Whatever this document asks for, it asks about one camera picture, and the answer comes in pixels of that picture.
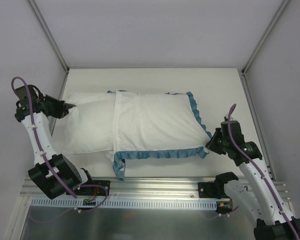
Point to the left aluminium frame post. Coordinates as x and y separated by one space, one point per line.
48 34

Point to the white slotted cable duct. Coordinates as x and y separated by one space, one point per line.
205 205

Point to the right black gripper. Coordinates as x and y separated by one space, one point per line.
214 142

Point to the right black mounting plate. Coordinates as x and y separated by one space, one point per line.
211 190

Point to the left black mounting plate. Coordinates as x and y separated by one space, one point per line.
94 188

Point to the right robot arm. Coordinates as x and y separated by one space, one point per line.
264 205

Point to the blue patterned pillowcase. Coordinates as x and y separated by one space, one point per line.
156 126

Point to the black mounting plate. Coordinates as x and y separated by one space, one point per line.
94 188
211 190

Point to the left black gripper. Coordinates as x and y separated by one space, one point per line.
61 108

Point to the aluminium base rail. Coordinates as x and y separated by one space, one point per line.
166 188

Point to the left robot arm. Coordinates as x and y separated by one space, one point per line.
53 173

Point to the white pillow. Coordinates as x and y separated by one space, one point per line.
89 124

